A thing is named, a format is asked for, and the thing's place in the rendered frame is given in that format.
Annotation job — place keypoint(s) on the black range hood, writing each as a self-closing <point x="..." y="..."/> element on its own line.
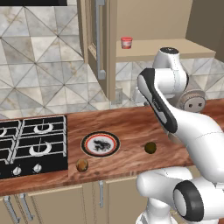
<point x="32" y="2"/>

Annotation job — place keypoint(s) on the red rimmed patterned plate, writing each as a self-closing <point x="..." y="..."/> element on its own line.
<point x="100" y="144"/>

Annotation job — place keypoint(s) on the black gas hob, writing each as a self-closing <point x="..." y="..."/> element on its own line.
<point x="35" y="145"/>

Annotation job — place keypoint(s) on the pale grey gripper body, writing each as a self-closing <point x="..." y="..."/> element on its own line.
<point x="174" y="137"/>

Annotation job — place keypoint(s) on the grey wall outlet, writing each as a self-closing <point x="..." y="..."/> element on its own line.
<point x="118" y="95"/>

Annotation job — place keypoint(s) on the brown round bread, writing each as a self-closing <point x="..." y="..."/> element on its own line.
<point x="82" y="165"/>

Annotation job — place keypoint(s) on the silver hob knob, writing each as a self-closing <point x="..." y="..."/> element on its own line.
<point x="17" y="171"/>
<point x="37" y="168"/>

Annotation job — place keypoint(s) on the beige cabinet door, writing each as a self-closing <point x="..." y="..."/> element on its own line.
<point x="110" y="43"/>

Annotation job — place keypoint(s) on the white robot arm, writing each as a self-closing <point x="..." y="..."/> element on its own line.
<point x="201" y="137"/>

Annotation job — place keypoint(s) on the dark green avocado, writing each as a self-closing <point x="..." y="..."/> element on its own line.
<point x="150" y="147"/>

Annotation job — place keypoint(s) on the beige wall cabinet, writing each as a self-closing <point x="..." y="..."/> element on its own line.
<point x="163" y="26"/>

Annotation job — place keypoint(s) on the beige base cupboard door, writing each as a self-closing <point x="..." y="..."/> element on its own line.
<point x="7" y="213"/>
<point x="67" y="204"/>
<point x="125" y="201"/>

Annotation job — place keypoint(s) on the red jam jar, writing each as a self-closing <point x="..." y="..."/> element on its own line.
<point x="127" y="43"/>

